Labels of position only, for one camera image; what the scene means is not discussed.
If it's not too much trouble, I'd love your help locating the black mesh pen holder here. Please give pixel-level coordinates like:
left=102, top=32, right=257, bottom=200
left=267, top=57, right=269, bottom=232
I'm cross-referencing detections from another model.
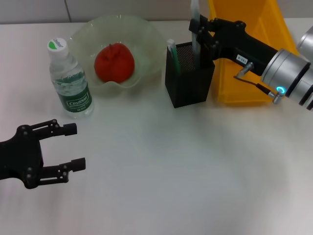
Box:
left=165, top=41, right=216, bottom=109

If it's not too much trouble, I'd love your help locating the yellow plastic bin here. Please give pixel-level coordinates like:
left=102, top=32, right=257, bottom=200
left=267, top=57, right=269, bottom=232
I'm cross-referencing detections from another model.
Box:
left=206, top=0, right=300, bottom=106

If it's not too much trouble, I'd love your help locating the green glass fruit plate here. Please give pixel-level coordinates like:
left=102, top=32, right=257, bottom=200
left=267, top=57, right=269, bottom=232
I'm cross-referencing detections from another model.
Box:
left=69, top=14, right=167, bottom=97

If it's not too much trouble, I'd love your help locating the clear green-label water bottle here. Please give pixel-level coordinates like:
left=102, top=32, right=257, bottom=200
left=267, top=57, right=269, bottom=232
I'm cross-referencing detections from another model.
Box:
left=46, top=37, right=95, bottom=120

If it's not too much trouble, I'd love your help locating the grey marker pen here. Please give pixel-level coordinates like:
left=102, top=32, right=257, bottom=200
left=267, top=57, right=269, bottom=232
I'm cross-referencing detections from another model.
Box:
left=190, top=0, right=202, bottom=69

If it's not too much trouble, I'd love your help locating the green utility knife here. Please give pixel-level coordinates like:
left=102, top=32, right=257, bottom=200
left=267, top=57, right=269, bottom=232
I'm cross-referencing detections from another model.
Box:
left=167, top=39, right=181, bottom=74

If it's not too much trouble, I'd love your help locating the orange toy fruit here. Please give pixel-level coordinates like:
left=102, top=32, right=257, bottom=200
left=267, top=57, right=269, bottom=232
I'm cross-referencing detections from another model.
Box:
left=94, top=43, right=135, bottom=83

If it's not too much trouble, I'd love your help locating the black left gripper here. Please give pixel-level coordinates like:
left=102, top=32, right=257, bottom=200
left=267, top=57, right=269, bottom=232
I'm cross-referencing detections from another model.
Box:
left=0, top=119, right=87, bottom=189

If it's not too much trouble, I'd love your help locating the right gripper cable with plug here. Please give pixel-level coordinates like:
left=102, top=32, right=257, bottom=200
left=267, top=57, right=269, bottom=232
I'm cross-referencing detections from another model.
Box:
left=233, top=62, right=286, bottom=105

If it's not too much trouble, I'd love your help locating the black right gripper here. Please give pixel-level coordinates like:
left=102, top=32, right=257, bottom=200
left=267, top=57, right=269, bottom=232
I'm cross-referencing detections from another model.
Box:
left=189, top=14, right=280, bottom=77

